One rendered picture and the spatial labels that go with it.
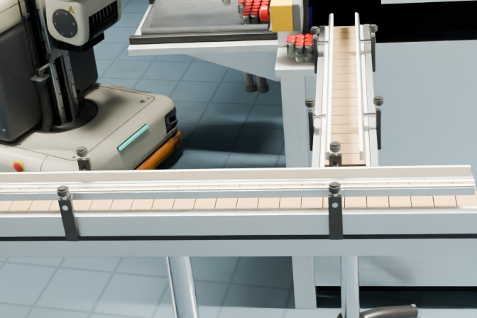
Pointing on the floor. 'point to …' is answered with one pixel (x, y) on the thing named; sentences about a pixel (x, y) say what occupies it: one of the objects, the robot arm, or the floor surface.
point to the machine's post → (295, 129)
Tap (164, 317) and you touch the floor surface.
